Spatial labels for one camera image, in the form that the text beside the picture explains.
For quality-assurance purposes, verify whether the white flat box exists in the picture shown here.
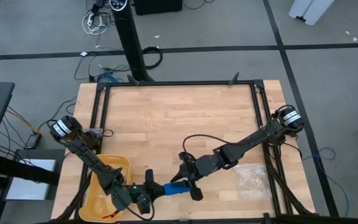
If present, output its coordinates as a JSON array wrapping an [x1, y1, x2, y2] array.
[[5, 159, 57, 201]]

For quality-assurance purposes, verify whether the white cable bundle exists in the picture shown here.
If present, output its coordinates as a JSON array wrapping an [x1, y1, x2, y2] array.
[[81, 10, 109, 36]]

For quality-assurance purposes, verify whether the clear plastic bag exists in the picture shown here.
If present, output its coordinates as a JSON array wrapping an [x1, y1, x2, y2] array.
[[234, 163, 272, 200]]

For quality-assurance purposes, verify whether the black power adapter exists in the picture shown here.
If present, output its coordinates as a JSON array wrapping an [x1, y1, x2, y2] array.
[[24, 133, 42, 150]]

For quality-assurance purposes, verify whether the black box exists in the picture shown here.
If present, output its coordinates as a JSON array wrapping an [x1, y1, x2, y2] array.
[[133, 0, 183, 16]]

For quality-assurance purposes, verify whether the blue cable bundle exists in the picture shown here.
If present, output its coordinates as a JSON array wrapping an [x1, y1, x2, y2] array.
[[96, 72, 121, 84]]

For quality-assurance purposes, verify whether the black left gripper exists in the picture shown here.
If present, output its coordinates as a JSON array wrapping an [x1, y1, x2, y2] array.
[[113, 169, 168, 215]]

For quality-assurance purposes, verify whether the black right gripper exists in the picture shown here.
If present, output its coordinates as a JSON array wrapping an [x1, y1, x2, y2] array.
[[170, 152, 221, 201]]

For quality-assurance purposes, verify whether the black cable coil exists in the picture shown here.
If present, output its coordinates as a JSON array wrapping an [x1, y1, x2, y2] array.
[[141, 46, 164, 70]]

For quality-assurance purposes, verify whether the white angular object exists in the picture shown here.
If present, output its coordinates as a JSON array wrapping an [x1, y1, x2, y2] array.
[[288, 0, 336, 27]]

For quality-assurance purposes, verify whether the long blue floor cable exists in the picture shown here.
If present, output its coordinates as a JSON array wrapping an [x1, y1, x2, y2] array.
[[301, 146, 351, 219]]

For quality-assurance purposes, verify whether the yellow plastic bin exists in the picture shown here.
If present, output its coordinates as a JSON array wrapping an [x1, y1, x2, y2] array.
[[78, 154, 134, 223]]

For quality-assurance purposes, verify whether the black support beam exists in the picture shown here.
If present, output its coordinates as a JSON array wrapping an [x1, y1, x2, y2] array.
[[0, 153, 61, 187]]

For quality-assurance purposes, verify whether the blue elastic bandage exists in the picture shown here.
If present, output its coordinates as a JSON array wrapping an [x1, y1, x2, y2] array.
[[163, 181, 195, 197]]

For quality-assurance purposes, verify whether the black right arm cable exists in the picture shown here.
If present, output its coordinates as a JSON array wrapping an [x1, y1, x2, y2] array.
[[182, 134, 230, 157]]

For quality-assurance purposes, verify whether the black aluminium table frame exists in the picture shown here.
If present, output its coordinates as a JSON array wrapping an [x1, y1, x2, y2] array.
[[57, 79, 318, 224]]

